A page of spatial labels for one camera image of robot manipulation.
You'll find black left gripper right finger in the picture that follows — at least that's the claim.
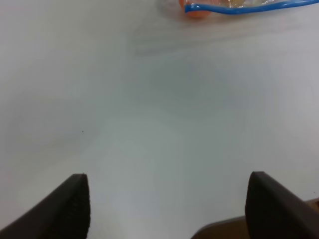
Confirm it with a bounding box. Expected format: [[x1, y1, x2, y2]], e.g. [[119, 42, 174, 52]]
[[245, 171, 319, 239]]

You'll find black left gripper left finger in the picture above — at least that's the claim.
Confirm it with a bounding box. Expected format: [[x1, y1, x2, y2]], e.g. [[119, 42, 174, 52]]
[[0, 174, 90, 239]]

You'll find clear zip bag blue seal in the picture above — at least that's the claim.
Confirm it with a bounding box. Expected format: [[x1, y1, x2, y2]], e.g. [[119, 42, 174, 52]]
[[159, 0, 319, 19]]

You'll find orange fruit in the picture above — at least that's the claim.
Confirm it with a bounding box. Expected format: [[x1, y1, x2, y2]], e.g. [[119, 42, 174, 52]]
[[178, 0, 211, 19]]

